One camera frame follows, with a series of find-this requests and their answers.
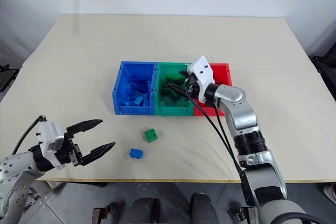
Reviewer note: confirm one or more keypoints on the black equipment stand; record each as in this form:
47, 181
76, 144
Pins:
325, 74

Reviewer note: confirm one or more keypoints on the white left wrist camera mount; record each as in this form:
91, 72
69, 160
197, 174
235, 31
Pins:
48, 133

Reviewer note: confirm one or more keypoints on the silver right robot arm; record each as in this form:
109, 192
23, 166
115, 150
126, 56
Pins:
242, 113

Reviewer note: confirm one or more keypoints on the rusty metal bracket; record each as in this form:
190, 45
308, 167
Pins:
242, 214
103, 213

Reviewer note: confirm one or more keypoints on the blue toy block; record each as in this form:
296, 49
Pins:
143, 85
136, 153
126, 102
137, 100

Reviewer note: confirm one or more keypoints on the green plastic bin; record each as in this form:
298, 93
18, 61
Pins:
173, 110

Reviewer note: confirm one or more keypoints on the red plastic bin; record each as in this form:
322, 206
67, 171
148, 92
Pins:
221, 73

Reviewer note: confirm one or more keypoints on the green studded toy block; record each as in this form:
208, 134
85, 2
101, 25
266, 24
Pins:
151, 135

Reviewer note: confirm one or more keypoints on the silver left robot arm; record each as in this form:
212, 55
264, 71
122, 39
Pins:
18, 165

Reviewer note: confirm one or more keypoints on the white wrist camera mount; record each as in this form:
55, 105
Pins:
48, 133
202, 73

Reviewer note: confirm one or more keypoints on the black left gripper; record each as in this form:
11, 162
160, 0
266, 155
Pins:
65, 154

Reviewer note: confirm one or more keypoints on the blue plastic bin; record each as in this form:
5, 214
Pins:
134, 110

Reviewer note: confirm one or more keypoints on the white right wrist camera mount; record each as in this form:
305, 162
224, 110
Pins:
202, 73

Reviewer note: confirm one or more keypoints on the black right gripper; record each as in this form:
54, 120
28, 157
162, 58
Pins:
192, 85

